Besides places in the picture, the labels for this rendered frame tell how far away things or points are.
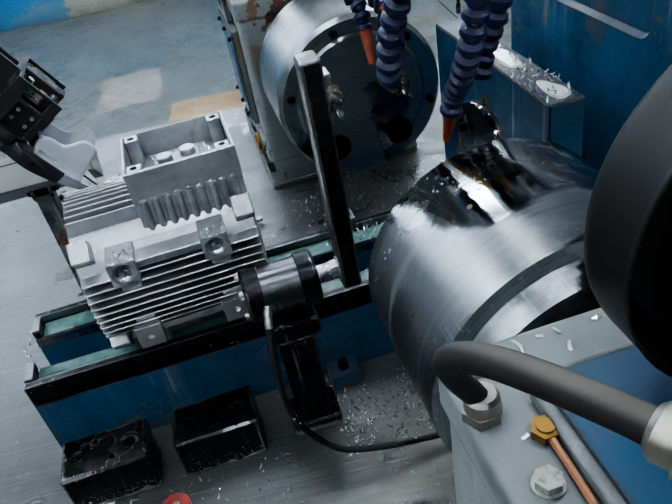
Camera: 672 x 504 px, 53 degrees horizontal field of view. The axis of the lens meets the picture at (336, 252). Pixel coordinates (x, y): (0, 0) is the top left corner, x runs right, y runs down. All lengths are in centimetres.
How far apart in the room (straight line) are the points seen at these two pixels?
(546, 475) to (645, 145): 17
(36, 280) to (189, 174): 62
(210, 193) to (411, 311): 30
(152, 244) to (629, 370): 52
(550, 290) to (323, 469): 43
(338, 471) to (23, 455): 42
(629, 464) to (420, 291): 24
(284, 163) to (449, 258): 80
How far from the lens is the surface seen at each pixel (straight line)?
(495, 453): 37
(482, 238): 52
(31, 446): 100
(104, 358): 88
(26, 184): 104
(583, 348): 42
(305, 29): 101
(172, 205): 75
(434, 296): 52
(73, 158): 83
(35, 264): 135
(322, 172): 65
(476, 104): 86
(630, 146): 29
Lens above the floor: 146
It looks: 36 degrees down
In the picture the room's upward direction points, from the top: 11 degrees counter-clockwise
